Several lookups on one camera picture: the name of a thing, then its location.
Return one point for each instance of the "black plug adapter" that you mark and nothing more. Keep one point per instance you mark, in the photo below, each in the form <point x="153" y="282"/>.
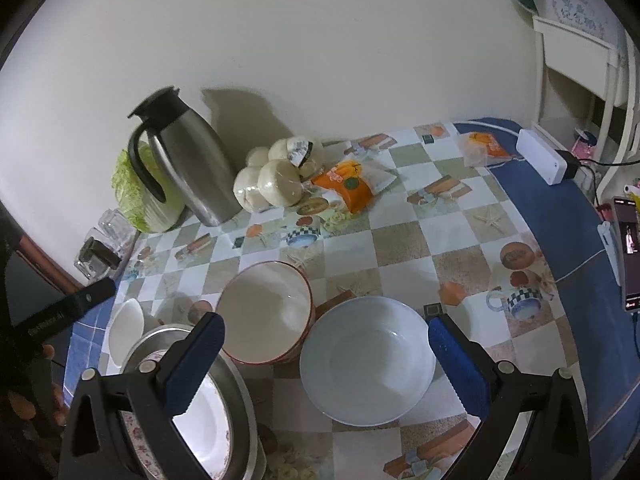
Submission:
<point x="570" y="165"/>

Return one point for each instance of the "white power strip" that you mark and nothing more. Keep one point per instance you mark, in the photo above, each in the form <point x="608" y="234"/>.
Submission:
<point x="542" y="157"/>

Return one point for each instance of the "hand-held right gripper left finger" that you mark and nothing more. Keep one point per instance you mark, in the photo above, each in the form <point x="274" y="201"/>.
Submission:
<point x="195" y="360"/>

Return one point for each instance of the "person's left hand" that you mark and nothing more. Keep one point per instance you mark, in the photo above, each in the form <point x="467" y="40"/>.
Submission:
<point x="59" y="412"/>

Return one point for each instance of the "white wooden chair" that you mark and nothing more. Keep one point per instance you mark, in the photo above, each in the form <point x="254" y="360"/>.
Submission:
<point x="575" y="45"/>

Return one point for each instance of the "clear glass mug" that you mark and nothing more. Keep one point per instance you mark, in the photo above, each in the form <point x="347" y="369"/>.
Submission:
<point x="86" y="269"/>
<point x="112" y="225"/>

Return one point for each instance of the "white cup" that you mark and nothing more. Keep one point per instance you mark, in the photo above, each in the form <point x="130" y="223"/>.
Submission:
<point x="125" y="332"/>

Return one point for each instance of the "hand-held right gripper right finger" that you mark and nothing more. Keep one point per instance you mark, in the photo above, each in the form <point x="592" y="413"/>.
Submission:
<point x="452" y="355"/>

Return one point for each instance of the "stainless steel plate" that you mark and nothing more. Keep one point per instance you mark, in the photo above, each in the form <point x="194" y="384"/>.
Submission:
<point x="247" y="425"/>

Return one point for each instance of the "smartphone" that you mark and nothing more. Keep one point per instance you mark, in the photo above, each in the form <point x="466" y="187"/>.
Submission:
<point x="630" y="250"/>

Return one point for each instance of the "dark furniture with brown edge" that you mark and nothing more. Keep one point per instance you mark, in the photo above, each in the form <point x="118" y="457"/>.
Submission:
<point x="35" y="295"/>

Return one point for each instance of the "pale blue bowl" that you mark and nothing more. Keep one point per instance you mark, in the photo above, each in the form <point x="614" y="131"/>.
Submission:
<point x="365" y="360"/>

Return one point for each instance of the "white printed chair cover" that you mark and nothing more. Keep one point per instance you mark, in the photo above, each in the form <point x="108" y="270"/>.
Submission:
<point x="575" y="5"/>

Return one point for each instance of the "round floral rim plate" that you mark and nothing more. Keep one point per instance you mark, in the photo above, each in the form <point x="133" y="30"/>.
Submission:
<point x="137" y="430"/>

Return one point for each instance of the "napa cabbage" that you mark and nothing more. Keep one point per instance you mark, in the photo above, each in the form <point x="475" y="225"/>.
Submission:
<point x="132" y="195"/>

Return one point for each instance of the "red patterned bowl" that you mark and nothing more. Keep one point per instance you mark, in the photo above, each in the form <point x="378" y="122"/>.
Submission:
<point x="265" y="305"/>

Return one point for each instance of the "orange snack packet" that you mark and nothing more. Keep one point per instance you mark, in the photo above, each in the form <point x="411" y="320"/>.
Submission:
<point x="482" y="147"/>
<point x="350" y="185"/>

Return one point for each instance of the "bag of white steamed buns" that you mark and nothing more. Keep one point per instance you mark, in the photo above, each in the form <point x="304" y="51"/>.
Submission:
<point x="275" y="185"/>

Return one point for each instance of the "white phone stand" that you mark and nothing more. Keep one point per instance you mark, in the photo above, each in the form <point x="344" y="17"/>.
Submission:
<point x="607" y="245"/>

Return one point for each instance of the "stainless steel thermos jug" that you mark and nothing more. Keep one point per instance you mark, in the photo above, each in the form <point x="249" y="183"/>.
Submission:
<point x="195" y="170"/>

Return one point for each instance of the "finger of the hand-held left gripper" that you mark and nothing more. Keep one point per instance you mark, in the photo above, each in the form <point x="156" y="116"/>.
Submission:
<point x="65" y="310"/>

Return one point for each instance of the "dark small block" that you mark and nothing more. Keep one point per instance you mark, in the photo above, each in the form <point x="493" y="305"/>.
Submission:
<point x="102" y="255"/>

